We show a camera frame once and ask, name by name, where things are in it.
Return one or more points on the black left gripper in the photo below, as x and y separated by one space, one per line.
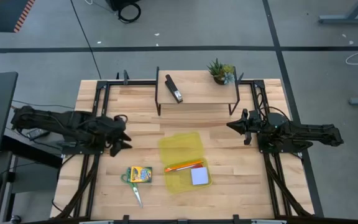
117 129

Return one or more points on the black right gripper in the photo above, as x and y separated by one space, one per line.
250 126

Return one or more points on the yellow transparent pencil case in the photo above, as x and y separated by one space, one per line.
179 146

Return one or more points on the orange pencil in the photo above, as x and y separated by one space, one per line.
185 164
172 169

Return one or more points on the lilac sticky note pad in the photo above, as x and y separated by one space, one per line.
199 176

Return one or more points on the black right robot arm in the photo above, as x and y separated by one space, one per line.
306 132

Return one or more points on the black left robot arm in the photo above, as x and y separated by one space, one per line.
57 123

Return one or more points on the yellow green crayon box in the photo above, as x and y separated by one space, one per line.
141 174

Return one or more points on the wooden shelf riser black legs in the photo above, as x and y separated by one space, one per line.
204 90

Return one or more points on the small potted succulent plant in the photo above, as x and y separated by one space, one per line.
219 73

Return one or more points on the black stapler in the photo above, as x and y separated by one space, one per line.
173 88

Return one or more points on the black power brick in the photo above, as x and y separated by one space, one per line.
37 133

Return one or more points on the black floor box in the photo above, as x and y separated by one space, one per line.
117 3

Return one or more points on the grey metal table leg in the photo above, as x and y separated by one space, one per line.
346 20

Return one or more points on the black mat orange striped edge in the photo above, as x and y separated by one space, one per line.
5 15

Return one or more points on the black metal table frame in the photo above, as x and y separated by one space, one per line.
129 82

